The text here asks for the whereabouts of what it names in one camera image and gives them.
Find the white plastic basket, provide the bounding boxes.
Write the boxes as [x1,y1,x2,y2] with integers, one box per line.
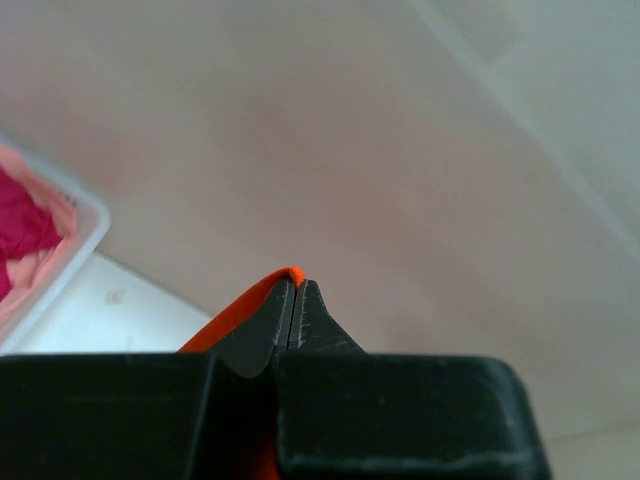
[1,132,111,354]

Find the orange t-shirt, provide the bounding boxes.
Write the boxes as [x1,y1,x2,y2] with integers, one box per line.
[179,266,305,353]

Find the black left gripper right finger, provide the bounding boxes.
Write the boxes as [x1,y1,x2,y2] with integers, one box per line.
[275,281,552,479]

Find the light pink t-shirt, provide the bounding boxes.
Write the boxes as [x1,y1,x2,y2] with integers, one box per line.
[1,145,77,324]

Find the magenta t-shirt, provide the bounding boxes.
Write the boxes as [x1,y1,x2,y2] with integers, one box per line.
[1,171,63,300]

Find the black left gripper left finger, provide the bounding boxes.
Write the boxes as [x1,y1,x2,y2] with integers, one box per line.
[1,278,296,479]

